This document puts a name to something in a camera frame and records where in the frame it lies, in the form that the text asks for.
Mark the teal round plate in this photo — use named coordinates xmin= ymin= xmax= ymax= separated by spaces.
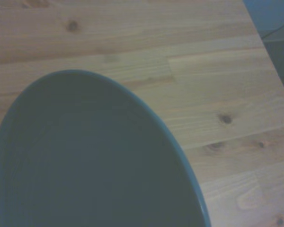
xmin=0 ymin=69 xmax=212 ymax=227

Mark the thin cable on floor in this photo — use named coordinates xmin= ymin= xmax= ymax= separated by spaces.
xmin=261 ymin=18 xmax=284 ymax=40

